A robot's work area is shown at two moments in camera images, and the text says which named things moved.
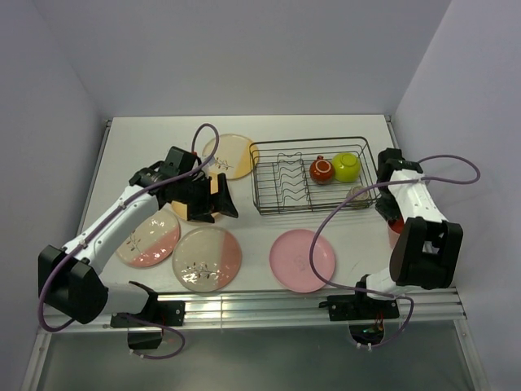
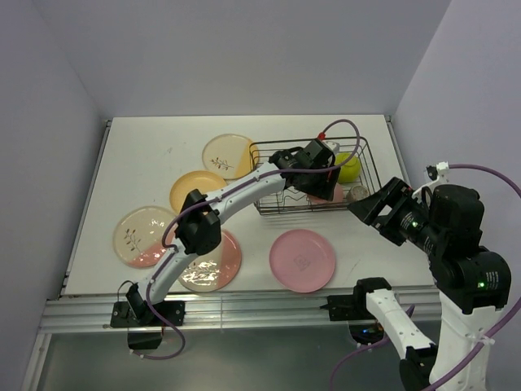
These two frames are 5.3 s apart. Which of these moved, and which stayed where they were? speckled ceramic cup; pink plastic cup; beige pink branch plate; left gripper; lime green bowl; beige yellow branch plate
Moved: left gripper; pink plastic cup
Stayed: beige pink branch plate; lime green bowl; speckled ceramic cup; beige yellow branch plate
